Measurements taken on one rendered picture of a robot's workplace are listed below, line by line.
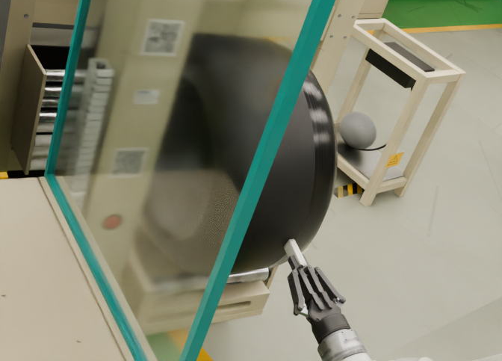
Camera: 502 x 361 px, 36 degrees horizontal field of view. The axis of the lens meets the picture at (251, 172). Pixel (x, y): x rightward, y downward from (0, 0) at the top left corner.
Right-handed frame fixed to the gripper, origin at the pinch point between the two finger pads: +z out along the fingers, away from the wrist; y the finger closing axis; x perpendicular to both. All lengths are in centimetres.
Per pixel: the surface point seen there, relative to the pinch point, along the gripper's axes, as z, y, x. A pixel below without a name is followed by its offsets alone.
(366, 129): 141, -187, 122
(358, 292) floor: 49, -132, 129
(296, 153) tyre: 13.5, 3.2, -18.8
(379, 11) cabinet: 327, -357, 186
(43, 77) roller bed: 62, 39, 8
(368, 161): 129, -191, 136
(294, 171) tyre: 10.8, 3.6, -16.3
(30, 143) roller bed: 57, 39, 27
